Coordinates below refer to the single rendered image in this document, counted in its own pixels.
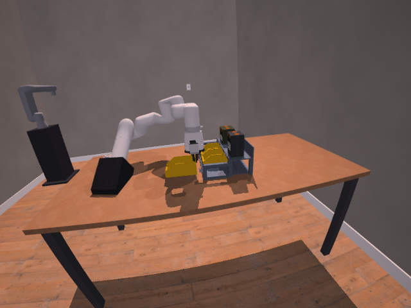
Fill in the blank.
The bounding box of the yellow bin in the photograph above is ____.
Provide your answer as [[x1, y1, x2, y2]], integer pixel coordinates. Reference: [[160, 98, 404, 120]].
[[200, 142, 221, 157], [165, 155, 197, 178], [202, 148, 228, 164]]

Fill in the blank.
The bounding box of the dark olive case with orange latches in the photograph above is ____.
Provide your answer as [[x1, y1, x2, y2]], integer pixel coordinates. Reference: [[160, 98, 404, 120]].
[[220, 126, 235, 144]]

